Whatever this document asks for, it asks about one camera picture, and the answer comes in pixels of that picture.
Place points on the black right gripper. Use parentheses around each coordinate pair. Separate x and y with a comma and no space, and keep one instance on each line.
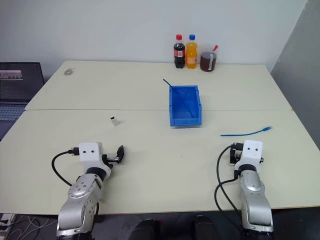
(236,152)

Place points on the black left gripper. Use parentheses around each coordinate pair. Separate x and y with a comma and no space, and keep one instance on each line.
(110,159)

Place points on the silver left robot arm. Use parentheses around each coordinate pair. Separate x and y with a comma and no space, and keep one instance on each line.
(80,192)

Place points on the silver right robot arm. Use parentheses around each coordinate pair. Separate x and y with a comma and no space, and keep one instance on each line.
(252,190)

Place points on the small white adapter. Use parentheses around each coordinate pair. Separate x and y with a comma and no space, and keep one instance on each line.
(115,122)

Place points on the blue plastic storage bin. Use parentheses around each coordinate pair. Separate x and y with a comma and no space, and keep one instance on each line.
(185,107)

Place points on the clear jar dark liquid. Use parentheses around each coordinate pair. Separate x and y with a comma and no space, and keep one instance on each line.
(207,62)

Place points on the orange soda bottle blue cap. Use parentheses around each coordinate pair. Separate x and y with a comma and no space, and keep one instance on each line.
(192,55)

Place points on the red spoon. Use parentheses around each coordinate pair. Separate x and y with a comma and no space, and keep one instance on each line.
(215,47)

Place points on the cola bottle red cap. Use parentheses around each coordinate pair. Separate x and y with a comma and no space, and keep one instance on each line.
(179,53)

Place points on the dark laptop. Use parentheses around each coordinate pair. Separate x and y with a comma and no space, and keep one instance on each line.
(17,82)

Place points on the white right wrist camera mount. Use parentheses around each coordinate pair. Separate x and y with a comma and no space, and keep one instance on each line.
(252,150)

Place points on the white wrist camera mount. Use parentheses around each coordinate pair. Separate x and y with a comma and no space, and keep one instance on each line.
(90,152)
(252,150)

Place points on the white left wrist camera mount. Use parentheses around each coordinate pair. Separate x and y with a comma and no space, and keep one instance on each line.
(90,152)

